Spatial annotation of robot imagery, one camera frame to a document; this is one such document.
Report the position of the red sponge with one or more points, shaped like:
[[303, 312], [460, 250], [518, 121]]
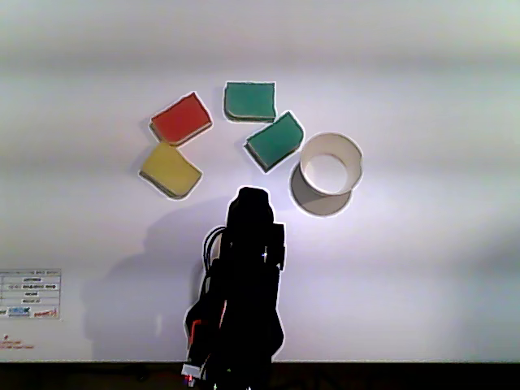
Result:
[[180, 120]]

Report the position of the yellow sponge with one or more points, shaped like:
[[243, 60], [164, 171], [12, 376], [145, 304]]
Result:
[[170, 170]]

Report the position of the printed label sticker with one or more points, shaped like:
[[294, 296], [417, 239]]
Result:
[[30, 293]]

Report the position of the green sponge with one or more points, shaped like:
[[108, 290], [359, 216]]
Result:
[[275, 141], [250, 101]]

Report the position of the white paper cup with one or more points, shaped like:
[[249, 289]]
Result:
[[329, 201]]

